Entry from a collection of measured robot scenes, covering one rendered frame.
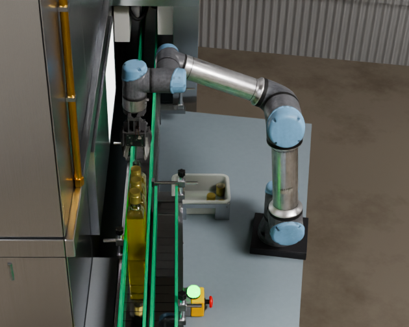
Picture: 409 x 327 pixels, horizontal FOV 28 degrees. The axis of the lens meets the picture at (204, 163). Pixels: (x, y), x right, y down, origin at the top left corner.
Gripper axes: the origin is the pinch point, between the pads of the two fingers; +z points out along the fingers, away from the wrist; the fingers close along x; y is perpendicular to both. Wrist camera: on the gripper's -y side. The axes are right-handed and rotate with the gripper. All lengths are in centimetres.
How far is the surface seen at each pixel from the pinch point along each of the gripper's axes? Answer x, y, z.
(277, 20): 73, -284, 95
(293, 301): 55, 19, 46
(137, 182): 0.9, 7.9, 5.2
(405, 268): 125, -75, 120
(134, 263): 0.1, 16.0, 33.3
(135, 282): 1.2, 25.0, 33.3
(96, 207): -11.9, 13.5, 11.7
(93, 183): -12.5, 13.5, 1.5
